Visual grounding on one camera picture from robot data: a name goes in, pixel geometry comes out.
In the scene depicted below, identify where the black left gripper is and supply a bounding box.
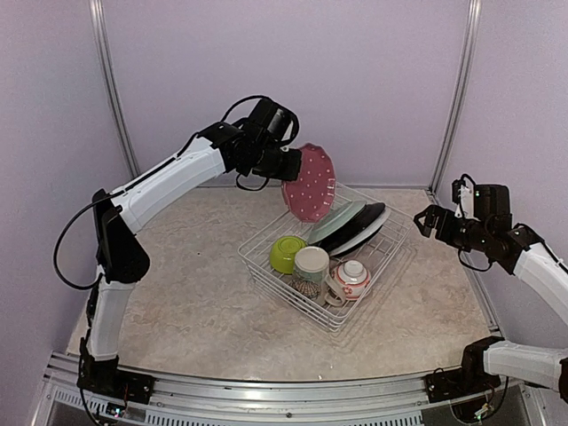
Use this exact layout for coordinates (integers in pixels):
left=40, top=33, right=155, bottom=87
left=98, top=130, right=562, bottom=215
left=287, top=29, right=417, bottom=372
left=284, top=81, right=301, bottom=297
left=244, top=139, right=304, bottom=180

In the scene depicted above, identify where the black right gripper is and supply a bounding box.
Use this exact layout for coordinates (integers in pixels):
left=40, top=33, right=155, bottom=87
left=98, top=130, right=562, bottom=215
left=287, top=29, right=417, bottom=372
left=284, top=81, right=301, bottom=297
left=415, top=203, right=493, bottom=252

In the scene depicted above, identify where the black rimmed plate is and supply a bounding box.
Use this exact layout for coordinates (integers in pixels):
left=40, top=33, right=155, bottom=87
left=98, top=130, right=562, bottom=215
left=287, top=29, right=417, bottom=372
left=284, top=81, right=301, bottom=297
left=312, top=202, right=387, bottom=252

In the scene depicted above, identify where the pink polka dot plate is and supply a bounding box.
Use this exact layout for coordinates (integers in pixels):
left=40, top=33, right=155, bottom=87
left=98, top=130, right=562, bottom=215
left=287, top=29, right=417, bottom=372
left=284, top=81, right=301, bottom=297
left=281, top=143, right=336, bottom=223

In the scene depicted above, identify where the light teal flower plate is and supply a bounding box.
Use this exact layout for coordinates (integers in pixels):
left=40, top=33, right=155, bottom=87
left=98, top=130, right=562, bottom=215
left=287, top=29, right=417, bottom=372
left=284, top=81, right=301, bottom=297
left=307, top=201, right=367, bottom=245

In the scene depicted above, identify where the white red teal plate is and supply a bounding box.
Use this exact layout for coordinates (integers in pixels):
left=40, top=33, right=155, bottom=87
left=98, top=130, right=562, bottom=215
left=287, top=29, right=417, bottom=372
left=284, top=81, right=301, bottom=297
left=328, top=207, right=391, bottom=257

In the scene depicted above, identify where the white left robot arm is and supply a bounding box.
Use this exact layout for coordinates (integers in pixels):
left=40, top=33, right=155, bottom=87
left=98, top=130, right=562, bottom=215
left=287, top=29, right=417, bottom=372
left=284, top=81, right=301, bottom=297
left=81, top=116, right=302, bottom=395

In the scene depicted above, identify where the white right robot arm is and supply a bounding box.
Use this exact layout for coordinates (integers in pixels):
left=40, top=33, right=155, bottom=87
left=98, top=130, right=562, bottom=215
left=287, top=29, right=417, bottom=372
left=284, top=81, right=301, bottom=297
left=414, top=205, right=567, bottom=400

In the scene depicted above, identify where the red white floral bowl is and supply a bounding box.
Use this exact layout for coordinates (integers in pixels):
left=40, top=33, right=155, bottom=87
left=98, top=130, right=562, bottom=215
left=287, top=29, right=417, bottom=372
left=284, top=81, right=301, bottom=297
left=331, top=260, right=371, bottom=301

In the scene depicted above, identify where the lime green bowl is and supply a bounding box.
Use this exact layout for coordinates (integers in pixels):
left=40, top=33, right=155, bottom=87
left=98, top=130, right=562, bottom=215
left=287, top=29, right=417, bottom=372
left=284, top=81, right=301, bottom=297
left=269, top=235, right=307, bottom=274

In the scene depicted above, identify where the tall patterned mug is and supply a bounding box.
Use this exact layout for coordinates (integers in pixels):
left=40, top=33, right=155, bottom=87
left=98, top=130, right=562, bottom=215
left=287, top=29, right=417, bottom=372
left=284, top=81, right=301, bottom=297
left=290, top=246, right=329, bottom=305

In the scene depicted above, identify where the beige small cup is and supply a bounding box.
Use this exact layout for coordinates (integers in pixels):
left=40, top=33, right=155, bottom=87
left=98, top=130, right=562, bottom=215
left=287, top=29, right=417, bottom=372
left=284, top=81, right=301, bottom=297
left=324, top=274, right=347, bottom=307

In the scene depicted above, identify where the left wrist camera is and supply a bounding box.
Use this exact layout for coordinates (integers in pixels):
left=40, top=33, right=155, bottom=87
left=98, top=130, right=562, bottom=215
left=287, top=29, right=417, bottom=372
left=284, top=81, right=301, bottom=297
left=243, top=99, right=300, bottom=146

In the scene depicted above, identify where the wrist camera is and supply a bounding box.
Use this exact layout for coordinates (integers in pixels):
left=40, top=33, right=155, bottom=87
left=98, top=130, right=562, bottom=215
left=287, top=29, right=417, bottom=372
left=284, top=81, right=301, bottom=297
left=243, top=99, right=300, bottom=146
left=452, top=173, right=476, bottom=219

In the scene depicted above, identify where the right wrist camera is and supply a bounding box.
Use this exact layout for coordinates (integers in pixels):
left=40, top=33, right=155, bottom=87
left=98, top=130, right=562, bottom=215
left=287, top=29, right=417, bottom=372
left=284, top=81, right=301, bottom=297
left=452, top=173, right=476, bottom=219

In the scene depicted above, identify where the right aluminium frame post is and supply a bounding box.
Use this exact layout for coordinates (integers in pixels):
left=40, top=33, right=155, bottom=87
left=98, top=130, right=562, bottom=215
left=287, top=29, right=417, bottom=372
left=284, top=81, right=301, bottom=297
left=429, top=0, right=482, bottom=196

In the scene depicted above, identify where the aluminium frame post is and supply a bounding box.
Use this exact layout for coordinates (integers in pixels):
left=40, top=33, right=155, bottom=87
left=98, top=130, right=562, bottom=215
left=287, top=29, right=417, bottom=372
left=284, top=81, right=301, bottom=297
left=88, top=0, right=141, bottom=178
left=429, top=0, right=482, bottom=196

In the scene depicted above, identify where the white wire dish rack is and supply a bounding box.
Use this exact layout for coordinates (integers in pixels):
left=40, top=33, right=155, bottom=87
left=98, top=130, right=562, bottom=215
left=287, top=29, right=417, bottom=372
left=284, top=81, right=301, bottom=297
left=238, top=184, right=412, bottom=332

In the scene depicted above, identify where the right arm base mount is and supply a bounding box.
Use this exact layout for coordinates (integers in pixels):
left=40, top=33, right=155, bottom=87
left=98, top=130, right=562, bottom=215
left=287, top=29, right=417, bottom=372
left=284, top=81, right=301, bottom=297
left=423, top=336, right=504, bottom=403

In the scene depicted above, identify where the front aluminium rail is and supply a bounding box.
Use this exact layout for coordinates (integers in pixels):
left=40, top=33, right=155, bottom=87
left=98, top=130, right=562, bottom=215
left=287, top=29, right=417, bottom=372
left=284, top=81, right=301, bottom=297
left=43, top=352, right=547, bottom=426

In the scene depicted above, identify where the left aluminium frame post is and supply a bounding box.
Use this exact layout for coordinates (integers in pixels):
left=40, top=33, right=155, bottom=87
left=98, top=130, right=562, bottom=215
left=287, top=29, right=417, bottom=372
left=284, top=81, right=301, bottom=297
left=88, top=0, right=141, bottom=178

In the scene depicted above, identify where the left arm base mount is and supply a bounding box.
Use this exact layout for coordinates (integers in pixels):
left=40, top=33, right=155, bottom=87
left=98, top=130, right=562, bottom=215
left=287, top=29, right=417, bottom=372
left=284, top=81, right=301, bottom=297
left=77, top=354, right=155, bottom=405

